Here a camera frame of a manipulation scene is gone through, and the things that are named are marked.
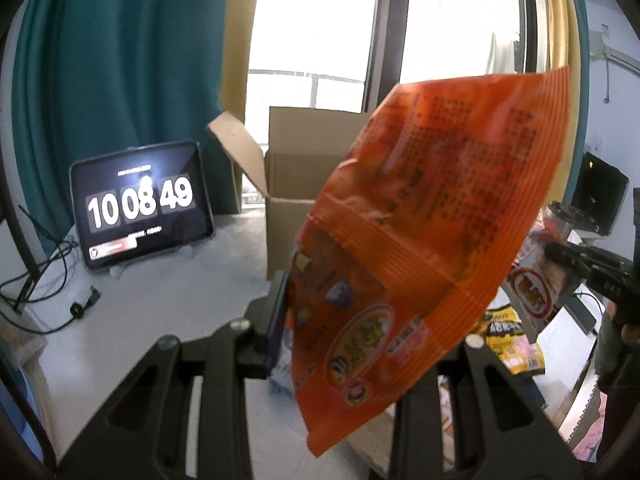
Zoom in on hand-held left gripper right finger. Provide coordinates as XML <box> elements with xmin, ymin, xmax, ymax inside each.
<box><xmin>370</xmin><ymin>334</ymin><xmax>586</xmax><ymax>480</ymax></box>

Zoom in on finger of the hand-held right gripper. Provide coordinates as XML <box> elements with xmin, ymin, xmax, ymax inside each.
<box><xmin>544</xmin><ymin>241</ymin><xmax>593</xmax><ymax>275</ymax></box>

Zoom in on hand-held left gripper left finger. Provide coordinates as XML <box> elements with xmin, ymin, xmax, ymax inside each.
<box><xmin>52</xmin><ymin>270</ymin><xmax>291</xmax><ymax>480</ymax></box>

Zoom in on white snack packet red label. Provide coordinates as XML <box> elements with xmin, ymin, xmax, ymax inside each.
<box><xmin>502</xmin><ymin>240</ymin><xmax>576</xmax><ymax>341</ymax></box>

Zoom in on yellow and black snack packet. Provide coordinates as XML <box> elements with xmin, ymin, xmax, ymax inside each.
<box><xmin>470</xmin><ymin>305</ymin><xmax>547</xmax><ymax>376</ymax></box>

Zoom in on cardboard box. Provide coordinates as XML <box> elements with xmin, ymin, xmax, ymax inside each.
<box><xmin>206</xmin><ymin>106</ymin><xmax>373</xmax><ymax>281</ymax></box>

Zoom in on orange snack bag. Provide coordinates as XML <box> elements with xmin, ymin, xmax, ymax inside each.
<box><xmin>291</xmin><ymin>66</ymin><xmax>572</xmax><ymax>457</ymax></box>

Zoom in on person's right hand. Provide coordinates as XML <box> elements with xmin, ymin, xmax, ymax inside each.
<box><xmin>617</xmin><ymin>321</ymin><xmax>640</xmax><ymax>350</ymax></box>

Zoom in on blue and white snack packet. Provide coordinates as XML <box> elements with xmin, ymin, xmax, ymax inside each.
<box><xmin>267</xmin><ymin>330</ymin><xmax>301</xmax><ymax>398</ymax></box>

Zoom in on black device with green light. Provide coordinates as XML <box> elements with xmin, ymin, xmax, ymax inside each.
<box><xmin>570</xmin><ymin>151</ymin><xmax>630</xmax><ymax>237</ymax></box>

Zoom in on pink cloth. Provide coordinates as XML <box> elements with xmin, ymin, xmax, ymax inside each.
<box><xmin>572</xmin><ymin>392</ymin><xmax>611</xmax><ymax>461</ymax></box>

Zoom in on black tablet with clock display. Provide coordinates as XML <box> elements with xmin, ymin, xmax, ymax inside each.
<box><xmin>69</xmin><ymin>141</ymin><xmax>216</xmax><ymax>272</ymax></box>

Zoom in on hanging light clothes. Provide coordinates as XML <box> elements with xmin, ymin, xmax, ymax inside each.
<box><xmin>487</xmin><ymin>32</ymin><xmax>522</xmax><ymax>77</ymax></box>

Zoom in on white air conditioner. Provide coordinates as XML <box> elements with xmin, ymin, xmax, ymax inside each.
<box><xmin>587</xmin><ymin>24</ymin><xmax>640</xmax><ymax>69</ymax></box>

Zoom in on yellow curtain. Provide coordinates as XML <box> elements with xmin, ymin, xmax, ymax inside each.
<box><xmin>542</xmin><ymin>0</ymin><xmax>585</xmax><ymax>201</ymax></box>
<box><xmin>219</xmin><ymin>0</ymin><xmax>267</xmax><ymax>213</ymax></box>

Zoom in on balcony railing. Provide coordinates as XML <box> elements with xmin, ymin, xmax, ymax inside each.
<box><xmin>247</xmin><ymin>67</ymin><xmax>367</xmax><ymax>112</ymax></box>

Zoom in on teal curtain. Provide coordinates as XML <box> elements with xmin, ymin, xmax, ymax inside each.
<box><xmin>11</xmin><ymin>0</ymin><xmax>241</xmax><ymax>256</ymax></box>

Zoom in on black usb cable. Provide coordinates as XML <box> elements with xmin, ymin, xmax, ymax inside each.
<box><xmin>67</xmin><ymin>285</ymin><xmax>102</xmax><ymax>320</ymax></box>

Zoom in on black cable bundle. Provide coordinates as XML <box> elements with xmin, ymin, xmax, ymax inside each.
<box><xmin>0</xmin><ymin>204</ymin><xmax>83</xmax><ymax>335</ymax></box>

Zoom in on dark window frame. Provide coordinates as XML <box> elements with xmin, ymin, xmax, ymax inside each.
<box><xmin>362</xmin><ymin>0</ymin><xmax>417</xmax><ymax>116</ymax></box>

